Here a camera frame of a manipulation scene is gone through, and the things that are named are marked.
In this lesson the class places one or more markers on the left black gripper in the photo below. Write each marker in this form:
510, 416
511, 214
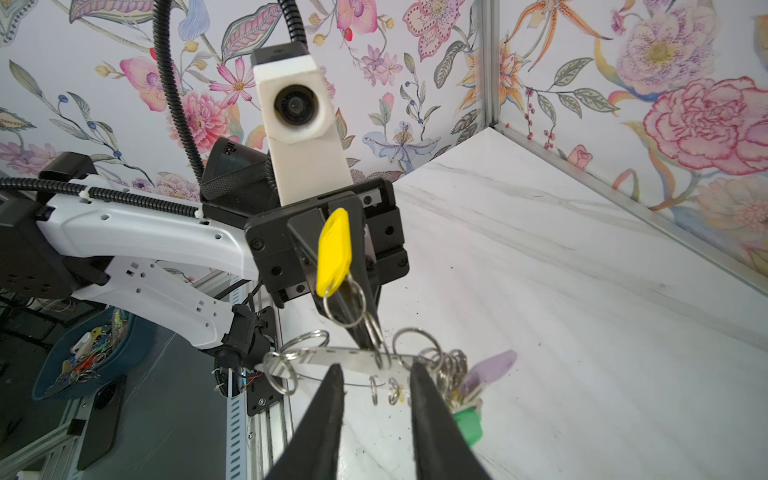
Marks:
284, 245

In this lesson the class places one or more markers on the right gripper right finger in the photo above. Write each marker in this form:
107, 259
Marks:
440, 451

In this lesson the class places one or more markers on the yellow key tag front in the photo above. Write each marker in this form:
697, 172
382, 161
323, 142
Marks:
334, 253

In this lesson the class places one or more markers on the dark green key tag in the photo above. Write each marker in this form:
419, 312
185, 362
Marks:
469, 423

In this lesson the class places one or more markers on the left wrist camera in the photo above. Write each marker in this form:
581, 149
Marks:
299, 120

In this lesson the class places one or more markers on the blue bowl of keys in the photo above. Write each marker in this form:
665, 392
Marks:
93, 354

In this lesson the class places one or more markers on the lilac key tag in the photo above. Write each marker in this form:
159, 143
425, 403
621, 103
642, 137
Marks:
487, 371

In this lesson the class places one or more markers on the aluminium mounting rail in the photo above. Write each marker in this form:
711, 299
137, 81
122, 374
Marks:
258, 426

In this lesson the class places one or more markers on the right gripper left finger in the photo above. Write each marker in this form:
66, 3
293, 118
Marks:
313, 450

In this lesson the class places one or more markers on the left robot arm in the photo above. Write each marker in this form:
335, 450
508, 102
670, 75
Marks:
74, 234

